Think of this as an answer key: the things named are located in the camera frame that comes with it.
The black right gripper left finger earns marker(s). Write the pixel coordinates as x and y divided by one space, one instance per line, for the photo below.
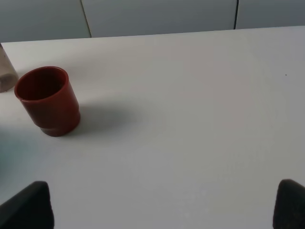
29 209

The transparent brown plastic bottle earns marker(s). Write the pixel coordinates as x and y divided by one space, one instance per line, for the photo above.
8 75

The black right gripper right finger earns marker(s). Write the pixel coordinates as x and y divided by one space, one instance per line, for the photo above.
289 210

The red plastic cup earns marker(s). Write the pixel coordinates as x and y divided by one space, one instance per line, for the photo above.
48 97

